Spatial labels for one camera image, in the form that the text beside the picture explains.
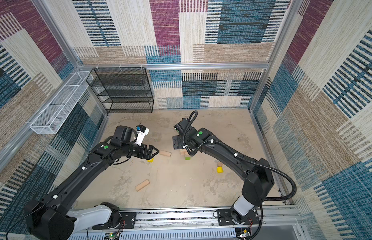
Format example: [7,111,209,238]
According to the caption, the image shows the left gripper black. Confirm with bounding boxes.
[122,141,159,160]

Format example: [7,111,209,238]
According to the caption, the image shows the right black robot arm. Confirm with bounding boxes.
[174,118,275,224]

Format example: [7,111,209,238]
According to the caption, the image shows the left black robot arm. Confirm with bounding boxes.
[24,125,159,240]

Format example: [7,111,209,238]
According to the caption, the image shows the yellow cylinder block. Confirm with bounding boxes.
[217,167,224,174]

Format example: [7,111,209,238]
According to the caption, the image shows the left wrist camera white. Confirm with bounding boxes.
[135,124,149,146]

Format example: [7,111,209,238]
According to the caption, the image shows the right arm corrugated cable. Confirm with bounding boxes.
[182,110,298,240]

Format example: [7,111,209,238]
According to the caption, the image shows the black wire shelf rack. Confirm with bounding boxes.
[86,67,154,114]

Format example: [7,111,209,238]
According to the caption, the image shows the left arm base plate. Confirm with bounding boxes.
[91,212,137,230]

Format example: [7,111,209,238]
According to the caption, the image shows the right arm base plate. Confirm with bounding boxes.
[213,208,260,226]

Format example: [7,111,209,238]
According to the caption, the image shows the white wire mesh basket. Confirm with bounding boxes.
[30,72,90,135]

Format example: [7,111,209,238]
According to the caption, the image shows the aluminium mounting rail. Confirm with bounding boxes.
[68,206,310,240]

